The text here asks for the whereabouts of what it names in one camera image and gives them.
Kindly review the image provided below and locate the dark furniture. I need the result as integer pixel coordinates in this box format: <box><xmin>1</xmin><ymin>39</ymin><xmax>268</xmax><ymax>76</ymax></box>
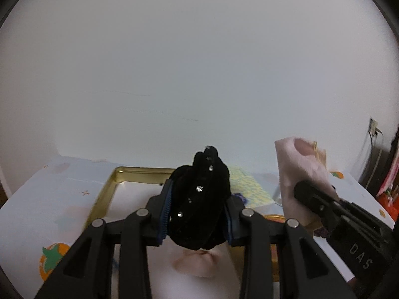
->
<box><xmin>358</xmin><ymin>128</ymin><xmax>399</xmax><ymax>200</ymax></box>

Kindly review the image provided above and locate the red pink cloth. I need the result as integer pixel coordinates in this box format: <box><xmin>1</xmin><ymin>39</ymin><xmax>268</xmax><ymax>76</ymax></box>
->
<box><xmin>376</xmin><ymin>152</ymin><xmax>399</xmax><ymax>222</ymax></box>

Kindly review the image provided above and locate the printed white tablecloth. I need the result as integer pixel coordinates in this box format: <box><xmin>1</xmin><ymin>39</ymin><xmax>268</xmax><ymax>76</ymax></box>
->
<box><xmin>0</xmin><ymin>154</ymin><xmax>399</xmax><ymax>299</ymax></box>

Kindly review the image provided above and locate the gold metal tin tray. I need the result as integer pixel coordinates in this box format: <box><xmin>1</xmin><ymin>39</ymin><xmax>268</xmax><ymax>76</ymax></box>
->
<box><xmin>82</xmin><ymin>166</ymin><xmax>286</xmax><ymax>284</ymax></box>

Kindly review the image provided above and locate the black rhinestone velvet scrunchie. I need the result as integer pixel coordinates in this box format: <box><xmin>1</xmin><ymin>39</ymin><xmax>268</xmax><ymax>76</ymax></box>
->
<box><xmin>168</xmin><ymin>145</ymin><xmax>232</xmax><ymax>250</ymax></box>

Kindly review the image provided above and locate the brown wooden furniture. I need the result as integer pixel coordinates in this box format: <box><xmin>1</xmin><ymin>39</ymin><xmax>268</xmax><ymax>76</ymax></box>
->
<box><xmin>0</xmin><ymin>168</ymin><xmax>9</xmax><ymax>208</ymax></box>

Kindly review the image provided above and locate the pale pink cloth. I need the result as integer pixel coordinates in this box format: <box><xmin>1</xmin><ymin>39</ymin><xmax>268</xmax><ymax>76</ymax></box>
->
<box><xmin>274</xmin><ymin>136</ymin><xmax>339</xmax><ymax>229</ymax></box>

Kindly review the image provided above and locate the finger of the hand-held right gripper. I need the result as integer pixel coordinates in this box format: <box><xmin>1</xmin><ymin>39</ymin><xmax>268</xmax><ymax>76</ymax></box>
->
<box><xmin>293</xmin><ymin>180</ymin><xmax>343</xmax><ymax>225</ymax></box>

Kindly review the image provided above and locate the black cable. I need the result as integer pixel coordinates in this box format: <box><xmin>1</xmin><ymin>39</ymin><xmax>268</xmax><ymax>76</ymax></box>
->
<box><xmin>358</xmin><ymin>131</ymin><xmax>375</xmax><ymax>183</ymax></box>

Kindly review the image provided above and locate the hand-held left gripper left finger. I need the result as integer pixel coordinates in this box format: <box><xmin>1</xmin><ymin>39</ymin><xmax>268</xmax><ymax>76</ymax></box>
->
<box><xmin>34</xmin><ymin>177</ymin><xmax>174</xmax><ymax>299</ymax></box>

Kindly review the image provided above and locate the yellow patterned tissue pack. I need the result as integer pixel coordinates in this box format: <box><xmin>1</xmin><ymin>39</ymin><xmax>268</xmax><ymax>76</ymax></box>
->
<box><xmin>229</xmin><ymin>166</ymin><xmax>275</xmax><ymax>209</ymax></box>

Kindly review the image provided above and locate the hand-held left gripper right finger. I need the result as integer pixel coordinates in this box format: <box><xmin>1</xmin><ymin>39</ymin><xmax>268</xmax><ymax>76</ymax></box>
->
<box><xmin>222</xmin><ymin>194</ymin><xmax>357</xmax><ymax>299</ymax></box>

